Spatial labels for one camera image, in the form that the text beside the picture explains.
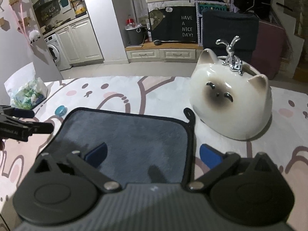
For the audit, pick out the dark green chair back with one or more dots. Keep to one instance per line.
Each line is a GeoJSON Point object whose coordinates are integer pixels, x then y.
{"type": "Point", "coordinates": [225, 26]}

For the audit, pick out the ceramic cat head bowl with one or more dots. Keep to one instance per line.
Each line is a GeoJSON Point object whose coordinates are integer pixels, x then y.
{"type": "Point", "coordinates": [237, 106]}

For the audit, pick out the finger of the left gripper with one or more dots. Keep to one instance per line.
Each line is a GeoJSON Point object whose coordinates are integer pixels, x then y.
{"type": "Point", "coordinates": [39, 128]}
{"type": "Point", "coordinates": [21, 113]}

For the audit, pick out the small teal cap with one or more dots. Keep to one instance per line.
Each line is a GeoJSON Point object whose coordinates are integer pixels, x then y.
{"type": "Point", "coordinates": [61, 111]}

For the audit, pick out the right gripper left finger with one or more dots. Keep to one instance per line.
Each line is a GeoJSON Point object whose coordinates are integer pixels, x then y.
{"type": "Point", "coordinates": [86, 166]}

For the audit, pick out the floral tissue box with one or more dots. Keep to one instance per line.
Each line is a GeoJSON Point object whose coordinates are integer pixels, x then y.
{"type": "Point", "coordinates": [25, 90]}

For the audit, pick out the bear pattern tablecloth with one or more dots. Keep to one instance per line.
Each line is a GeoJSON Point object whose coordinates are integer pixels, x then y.
{"type": "Point", "coordinates": [285, 141]}

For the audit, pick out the grey trash bin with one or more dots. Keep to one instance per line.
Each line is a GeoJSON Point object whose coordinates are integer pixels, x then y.
{"type": "Point", "coordinates": [136, 34]}

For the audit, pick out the teal poison poster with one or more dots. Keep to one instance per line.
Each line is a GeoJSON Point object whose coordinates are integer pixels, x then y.
{"type": "Point", "coordinates": [205, 6]}

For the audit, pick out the purple and grey towel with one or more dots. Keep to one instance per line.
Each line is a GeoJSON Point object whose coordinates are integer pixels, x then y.
{"type": "Point", "coordinates": [142, 149]}

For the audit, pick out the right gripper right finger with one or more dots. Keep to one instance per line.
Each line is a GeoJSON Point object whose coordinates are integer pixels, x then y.
{"type": "Point", "coordinates": [220, 166]}

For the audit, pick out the white washing machine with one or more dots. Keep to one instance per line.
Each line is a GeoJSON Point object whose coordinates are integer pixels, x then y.
{"type": "Point", "coordinates": [57, 53]}

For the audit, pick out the maroon cushion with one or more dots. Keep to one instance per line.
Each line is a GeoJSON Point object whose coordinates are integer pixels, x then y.
{"type": "Point", "coordinates": [269, 45]}

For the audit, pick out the black have a nice day curtain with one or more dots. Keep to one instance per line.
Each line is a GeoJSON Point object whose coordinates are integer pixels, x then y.
{"type": "Point", "coordinates": [174, 24]}

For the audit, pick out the silver rabbit figurine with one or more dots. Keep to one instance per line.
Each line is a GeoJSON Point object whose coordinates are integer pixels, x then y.
{"type": "Point", "coordinates": [234, 62]}

